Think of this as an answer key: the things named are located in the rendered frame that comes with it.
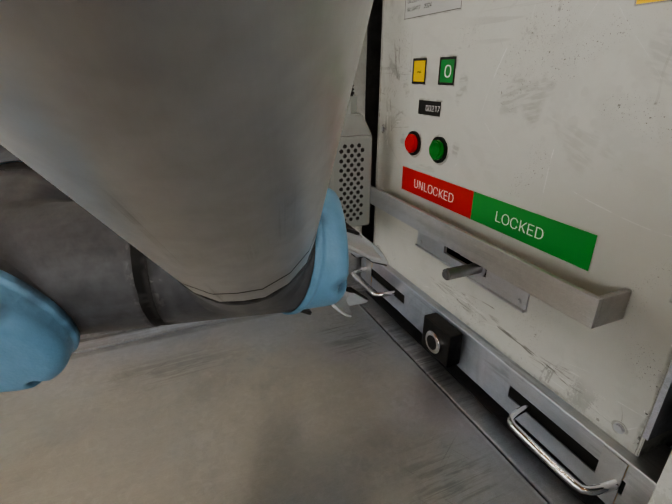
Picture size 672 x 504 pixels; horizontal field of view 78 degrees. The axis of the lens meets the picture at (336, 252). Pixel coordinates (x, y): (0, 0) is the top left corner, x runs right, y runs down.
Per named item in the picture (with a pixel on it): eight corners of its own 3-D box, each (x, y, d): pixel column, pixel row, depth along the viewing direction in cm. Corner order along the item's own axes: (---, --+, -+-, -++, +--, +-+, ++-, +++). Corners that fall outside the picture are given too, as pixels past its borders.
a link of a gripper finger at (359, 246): (408, 283, 43) (331, 271, 38) (380, 261, 48) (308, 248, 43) (419, 255, 42) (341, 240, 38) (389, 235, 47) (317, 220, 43)
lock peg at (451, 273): (449, 287, 48) (453, 256, 47) (438, 279, 50) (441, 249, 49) (491, 277, 51) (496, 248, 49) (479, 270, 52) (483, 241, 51)
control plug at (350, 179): (330, 231, 65) (329, 115, 58) (318, 222, 69) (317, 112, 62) (373, 225, 68) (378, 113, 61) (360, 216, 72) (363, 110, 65)
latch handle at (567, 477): (588, 507, 36) (591, 500, 35) (497, 418, 45) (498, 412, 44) (628, 485, 38) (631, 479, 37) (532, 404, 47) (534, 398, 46)
